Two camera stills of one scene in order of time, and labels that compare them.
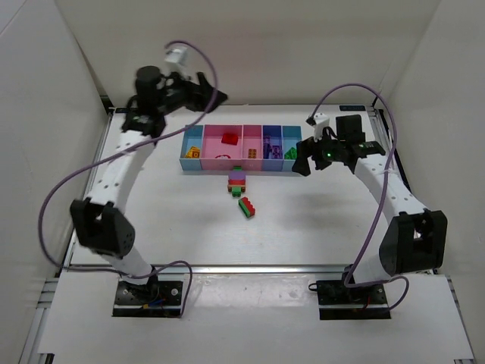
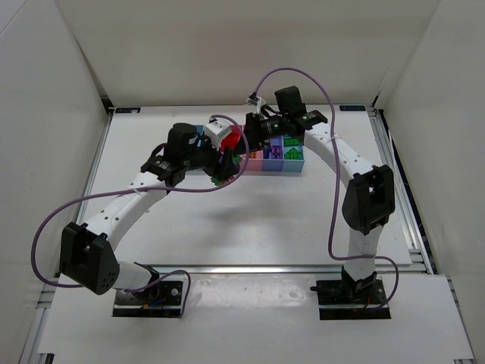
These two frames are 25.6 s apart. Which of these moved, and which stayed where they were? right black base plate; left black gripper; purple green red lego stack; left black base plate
Moved: left black gripper; purple green red lego stack
Stayed: left black base plate; right black base plate
